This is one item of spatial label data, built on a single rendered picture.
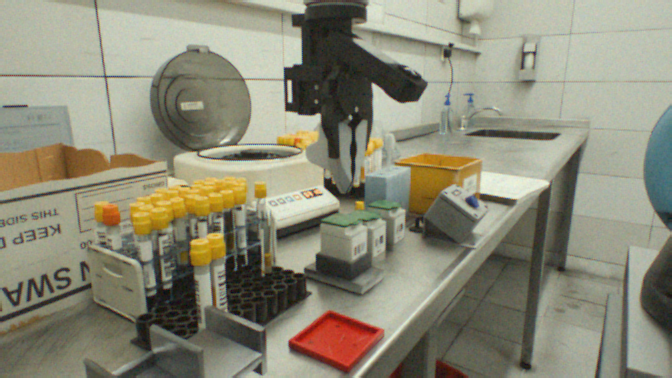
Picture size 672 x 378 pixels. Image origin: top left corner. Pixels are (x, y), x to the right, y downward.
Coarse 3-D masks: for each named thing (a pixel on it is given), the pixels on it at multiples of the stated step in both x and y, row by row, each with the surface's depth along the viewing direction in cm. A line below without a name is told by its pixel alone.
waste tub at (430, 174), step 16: (400, 160) 84; (416, 160) 90; (432, 160) 92; (448, 160) 90; (464, 160) 88; (480, 160) 84; (416, 176) 81; (432, 176) 79; (448, 176) 77; (464, 176) 78; (480, 176) 86; (416, 192) 81; (432, 192) 79; (416, 208) 82
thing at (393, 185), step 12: (384, 168) 75; (396, 168) 76; (408, 168) 76; (372, 180) 70; (384, 180) 68; (396, 180) 72; (408, 180) 76; (372, 192) 70; (384, 192) 69; (396, 192) 72; (408, 192) 77; (408, 204) 78; (408, 216) 78
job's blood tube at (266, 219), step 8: (264, 216) 48; (264, 224) 48; (264, 232) 49; (264, 240) 49; (264, 248) 49; (264, 256) 49; (264, 264) 50; (272, 264) 50; (264, 272) 50; (272, 272) 50
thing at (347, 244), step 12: (324, 228) 53; (336, 228) 52; (348, 228) 51; (360, 228) 53; (324, 240) 53; (336, 240) 52; (348, 240) 51; (360, 240) 53; (324, 252) 53; (336, 252) 52; (348, 252) 51; (360, 252) 53
